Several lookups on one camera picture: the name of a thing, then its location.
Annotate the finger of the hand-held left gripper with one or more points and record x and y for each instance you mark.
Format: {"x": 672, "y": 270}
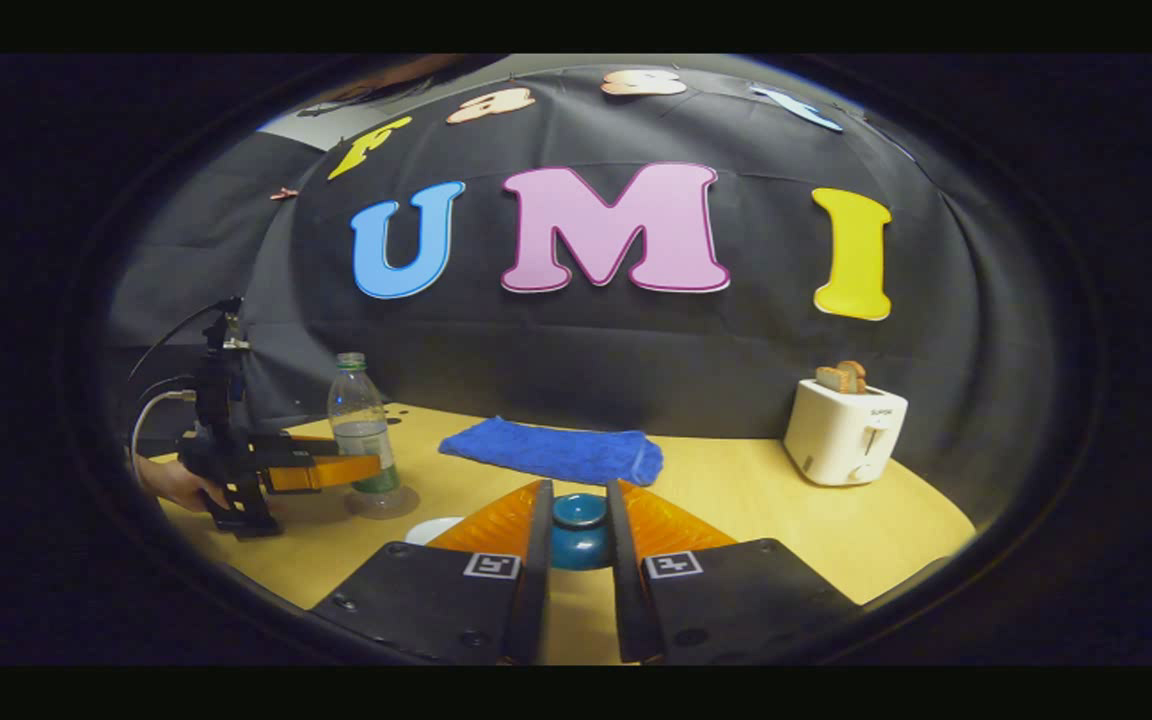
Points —
{"x": 321, "y": 473}
{"x": 308, "y": 443}

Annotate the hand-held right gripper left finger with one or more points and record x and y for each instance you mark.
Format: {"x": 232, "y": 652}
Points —
{"x": 534, "y": 610}

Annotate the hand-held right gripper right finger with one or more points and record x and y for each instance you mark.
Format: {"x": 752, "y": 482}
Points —
{"x": 626, "y": 610}

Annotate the clear plastic water bottle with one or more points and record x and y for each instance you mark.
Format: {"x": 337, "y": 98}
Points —
{"x": 356, "y": 415}

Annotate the blue teacup lid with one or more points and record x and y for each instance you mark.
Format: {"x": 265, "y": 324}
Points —
{"x": 579, "y": 535}

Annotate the blue towel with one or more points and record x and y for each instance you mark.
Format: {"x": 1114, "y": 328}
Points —
{"x": 556, "y": 452}

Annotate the white toaster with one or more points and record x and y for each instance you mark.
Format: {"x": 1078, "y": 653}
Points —
{"x": 836, "y": 435}

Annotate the toast slice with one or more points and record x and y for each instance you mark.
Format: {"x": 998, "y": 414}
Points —
{"x": 853, "y": 376}
{"x": 828, "y": 380}

